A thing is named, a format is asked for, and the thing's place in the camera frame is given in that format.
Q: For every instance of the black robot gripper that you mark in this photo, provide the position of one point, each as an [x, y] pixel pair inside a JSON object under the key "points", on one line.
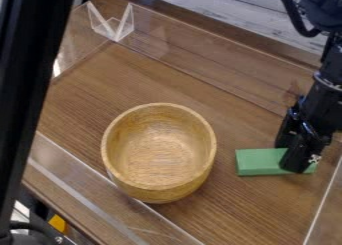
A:
{"points": [[311, 121]]}

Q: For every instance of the green rectangular block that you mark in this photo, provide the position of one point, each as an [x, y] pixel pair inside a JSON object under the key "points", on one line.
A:
{"points": [[259, 162]]}

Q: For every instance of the brown wooden bowl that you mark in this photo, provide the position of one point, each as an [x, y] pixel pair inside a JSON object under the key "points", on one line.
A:
{"points": [[158, 151]]}

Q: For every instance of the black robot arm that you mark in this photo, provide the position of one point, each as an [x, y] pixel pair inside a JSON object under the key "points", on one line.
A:
{"points": [[68, 80]]}

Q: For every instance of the yellow tag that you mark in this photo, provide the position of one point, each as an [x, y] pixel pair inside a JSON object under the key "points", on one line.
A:
{"points": [[58, 223]]}

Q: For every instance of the clear acrylic front wall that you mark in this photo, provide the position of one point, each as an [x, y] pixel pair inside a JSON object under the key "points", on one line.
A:
{"points": [[88, 201]]}

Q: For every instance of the clear acrylic corner bracket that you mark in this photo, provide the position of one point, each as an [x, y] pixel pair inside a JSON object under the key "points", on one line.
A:
{"points": [[115, 29]]}

